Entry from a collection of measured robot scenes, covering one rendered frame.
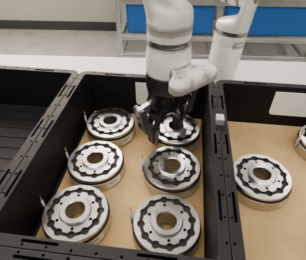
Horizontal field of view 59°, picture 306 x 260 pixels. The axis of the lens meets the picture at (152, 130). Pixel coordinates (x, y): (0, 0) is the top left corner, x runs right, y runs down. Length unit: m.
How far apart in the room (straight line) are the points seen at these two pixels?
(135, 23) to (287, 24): 1.25
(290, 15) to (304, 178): 2.09
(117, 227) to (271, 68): 0.94
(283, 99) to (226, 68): 0.25
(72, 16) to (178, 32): 3.12
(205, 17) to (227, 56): 1.61
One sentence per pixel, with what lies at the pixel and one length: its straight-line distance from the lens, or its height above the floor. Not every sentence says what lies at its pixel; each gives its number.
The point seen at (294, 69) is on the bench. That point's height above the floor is 0.70.
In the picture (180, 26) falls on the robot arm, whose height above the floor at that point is 1.09.
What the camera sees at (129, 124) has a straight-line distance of 0.57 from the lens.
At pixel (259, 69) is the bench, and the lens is 1.18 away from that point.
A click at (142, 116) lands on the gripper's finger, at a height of 0.94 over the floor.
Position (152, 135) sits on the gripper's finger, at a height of 0.88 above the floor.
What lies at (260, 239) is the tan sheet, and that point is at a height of 0.83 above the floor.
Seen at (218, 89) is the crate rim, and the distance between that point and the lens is 0.57.
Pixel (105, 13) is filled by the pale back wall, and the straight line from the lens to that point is 3.38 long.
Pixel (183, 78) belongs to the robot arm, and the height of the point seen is 1.03.
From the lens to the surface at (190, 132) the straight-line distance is 0.56.
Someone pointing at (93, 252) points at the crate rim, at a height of 0.93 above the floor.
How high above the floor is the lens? 1.23
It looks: 42 degrees down
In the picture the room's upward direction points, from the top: straight up
